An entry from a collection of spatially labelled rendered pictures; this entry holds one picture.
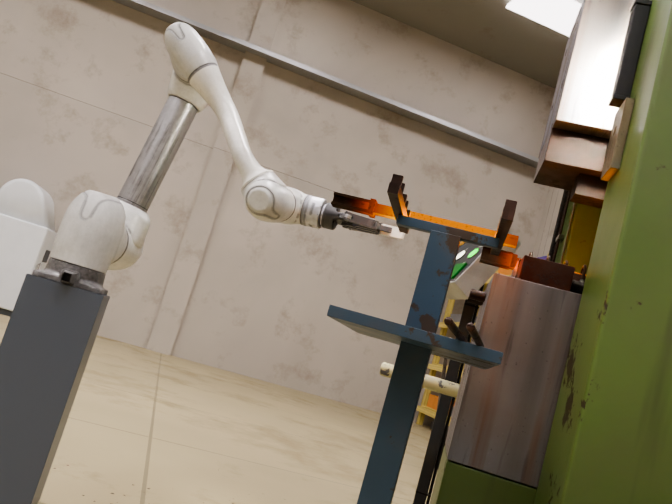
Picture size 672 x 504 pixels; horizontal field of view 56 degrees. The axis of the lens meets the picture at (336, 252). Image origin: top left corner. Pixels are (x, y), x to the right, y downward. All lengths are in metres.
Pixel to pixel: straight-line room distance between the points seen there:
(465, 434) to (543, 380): 0.22
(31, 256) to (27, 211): 0.51
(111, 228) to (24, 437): 0.58
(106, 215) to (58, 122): 6.81
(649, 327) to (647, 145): 0.36
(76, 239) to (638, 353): 1.38
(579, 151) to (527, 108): 8.37
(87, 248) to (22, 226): 5.85
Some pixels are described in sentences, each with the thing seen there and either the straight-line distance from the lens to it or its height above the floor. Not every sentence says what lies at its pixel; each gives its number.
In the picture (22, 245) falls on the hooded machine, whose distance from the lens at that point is 7.63.
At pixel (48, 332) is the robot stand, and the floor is 0.47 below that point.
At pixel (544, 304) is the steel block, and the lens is 1.54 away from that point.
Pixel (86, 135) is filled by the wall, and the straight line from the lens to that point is 8.54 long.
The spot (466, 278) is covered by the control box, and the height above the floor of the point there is 0.98.
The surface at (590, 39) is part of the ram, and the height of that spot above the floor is 1.60.
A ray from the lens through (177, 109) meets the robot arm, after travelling 2.10.
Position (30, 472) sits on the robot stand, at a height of 0.12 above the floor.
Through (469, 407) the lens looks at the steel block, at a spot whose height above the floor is 0.60.
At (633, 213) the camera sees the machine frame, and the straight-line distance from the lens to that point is 1.34.
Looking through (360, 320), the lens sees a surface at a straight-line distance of 1.08.
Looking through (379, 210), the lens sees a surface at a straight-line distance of 1.43.
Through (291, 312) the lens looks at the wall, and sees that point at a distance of 8.38.
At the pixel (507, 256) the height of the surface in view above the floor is 1.01.
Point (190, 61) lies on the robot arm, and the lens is 1.97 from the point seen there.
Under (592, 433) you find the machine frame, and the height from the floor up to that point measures 0.62.
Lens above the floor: 0.63
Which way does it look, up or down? 9 degrees up
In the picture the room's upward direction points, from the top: 16 degrees clockwise
